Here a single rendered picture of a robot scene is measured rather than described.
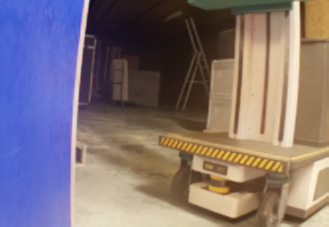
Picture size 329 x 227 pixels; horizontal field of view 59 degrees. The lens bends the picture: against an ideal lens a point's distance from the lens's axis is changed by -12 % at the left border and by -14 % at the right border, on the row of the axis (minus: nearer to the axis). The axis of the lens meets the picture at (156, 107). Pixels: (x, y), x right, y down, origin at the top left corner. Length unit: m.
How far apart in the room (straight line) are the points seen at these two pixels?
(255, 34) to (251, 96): 0.31
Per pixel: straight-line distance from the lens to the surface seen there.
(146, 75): 11.12
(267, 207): 1.22
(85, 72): 7.21
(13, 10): 0.38
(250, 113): 1.60
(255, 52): 1.62
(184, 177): 1.50
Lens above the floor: 0.51
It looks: 3 degrees down
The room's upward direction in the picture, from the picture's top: 5 degrees clockwise
